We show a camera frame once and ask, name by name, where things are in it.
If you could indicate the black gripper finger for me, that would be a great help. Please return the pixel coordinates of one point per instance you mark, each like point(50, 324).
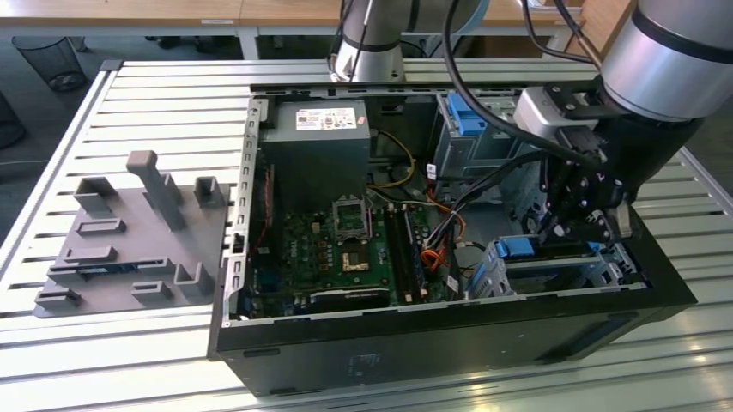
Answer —
point(559, 201)
point(601, 225)

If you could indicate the hard disk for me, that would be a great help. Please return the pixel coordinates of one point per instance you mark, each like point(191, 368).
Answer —
point(516, 249)

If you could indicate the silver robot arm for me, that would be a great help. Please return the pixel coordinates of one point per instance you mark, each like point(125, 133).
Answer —
point(659, 60)

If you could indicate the metal disk bay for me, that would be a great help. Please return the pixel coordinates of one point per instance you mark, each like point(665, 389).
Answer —
point(487, 281)

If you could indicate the black RAM slot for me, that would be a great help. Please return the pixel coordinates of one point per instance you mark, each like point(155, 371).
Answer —
point(413, 253)
point(398, 253)

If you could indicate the grey metal drive cage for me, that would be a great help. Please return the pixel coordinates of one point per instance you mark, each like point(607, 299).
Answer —
point(487, 146)

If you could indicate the CPU socket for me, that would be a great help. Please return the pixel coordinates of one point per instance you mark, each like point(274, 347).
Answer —
point(356, 261)

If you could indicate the black graphics card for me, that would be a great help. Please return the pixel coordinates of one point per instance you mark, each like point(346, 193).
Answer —
point(349, 298)

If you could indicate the grey power supply unit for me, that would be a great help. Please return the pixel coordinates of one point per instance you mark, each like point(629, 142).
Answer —
point(316, 159)

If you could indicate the green motherboard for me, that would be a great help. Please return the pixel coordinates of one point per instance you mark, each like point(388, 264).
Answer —
point(309, 253)

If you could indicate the black PC case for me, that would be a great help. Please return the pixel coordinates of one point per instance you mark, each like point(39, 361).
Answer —
point(401, 356)

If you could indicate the grey parts rack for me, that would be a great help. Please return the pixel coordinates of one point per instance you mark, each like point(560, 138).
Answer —
point(138, 240)

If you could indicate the RAM stick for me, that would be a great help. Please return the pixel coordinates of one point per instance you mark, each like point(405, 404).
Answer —
point(109, 269)

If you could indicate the wooden desk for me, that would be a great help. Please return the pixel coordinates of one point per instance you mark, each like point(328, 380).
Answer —
point(171, 10)

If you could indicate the black mesh waste bin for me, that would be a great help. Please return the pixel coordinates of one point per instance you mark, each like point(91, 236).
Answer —
point(49, 60)

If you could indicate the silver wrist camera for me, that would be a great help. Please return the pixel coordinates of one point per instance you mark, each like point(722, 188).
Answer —
point(551, 113)

